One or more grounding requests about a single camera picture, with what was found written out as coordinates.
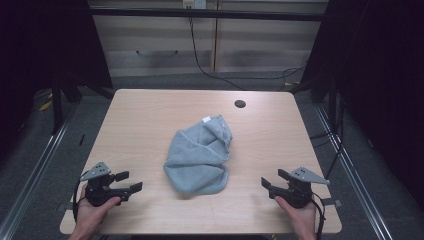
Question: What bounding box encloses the metal floor rail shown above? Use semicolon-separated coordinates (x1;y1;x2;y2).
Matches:
314;104;395;240
0;99;81;240

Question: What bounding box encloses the light blue towel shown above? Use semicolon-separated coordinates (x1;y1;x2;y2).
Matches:
163;114;234;196

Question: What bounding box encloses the person's left hand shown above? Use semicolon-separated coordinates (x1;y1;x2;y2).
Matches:
73;195;122;235

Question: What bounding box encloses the black horizontal bar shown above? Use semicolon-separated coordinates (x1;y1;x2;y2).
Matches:
89;7;326;23

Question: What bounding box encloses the yellow strip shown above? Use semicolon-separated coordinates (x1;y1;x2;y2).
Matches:
38;99;54;113

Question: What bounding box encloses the black stand post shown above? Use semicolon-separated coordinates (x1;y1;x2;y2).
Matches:
51;76;64;136

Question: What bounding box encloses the pale grey cabinet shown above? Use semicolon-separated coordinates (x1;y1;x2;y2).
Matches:
88;0;329;78

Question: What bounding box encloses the black wall cable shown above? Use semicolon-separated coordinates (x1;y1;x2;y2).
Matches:
188;16;308;92

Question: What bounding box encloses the black curtain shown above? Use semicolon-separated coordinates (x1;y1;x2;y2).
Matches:
301;0;424;203
0;0;113;161

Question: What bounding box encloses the person's right hand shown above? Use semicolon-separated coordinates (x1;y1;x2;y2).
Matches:
273;195;318;236

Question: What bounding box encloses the dark cabinet handle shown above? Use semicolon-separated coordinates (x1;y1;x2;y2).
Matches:
135;49;180;58

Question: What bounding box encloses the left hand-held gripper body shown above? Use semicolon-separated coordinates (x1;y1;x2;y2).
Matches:
79;161;132;208

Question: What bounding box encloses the hand-held gripper cable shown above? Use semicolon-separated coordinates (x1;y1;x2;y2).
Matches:
72;171;90;223
311;192;327;240

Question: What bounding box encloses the black floor cable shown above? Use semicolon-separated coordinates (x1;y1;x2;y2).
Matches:
309;96;347;180

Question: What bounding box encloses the white power outlet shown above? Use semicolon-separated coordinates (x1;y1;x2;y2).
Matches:
182;0;208;10

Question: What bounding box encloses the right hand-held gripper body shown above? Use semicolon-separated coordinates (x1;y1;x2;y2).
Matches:
269;166;331;209

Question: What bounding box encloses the right hand-held gripper cable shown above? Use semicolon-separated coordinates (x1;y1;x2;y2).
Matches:
311;192;327;240

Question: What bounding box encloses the left hand-held gripper cable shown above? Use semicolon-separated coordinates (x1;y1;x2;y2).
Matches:
72;171;90;223

